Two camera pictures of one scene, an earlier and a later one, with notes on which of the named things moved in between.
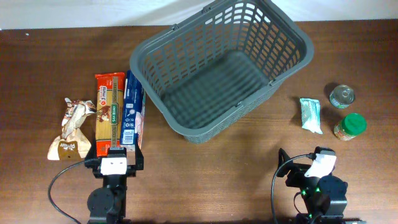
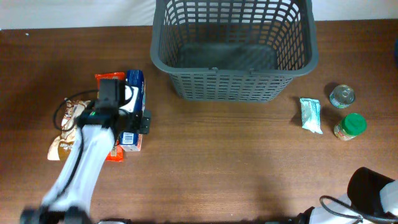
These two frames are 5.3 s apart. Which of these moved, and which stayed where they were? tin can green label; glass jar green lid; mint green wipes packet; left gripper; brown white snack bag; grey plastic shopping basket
Moved: left gripper; grey plastic shopping basket
Stayed: mint green wipes packet; tin can green label; glass jar green lid; brown white snack bag
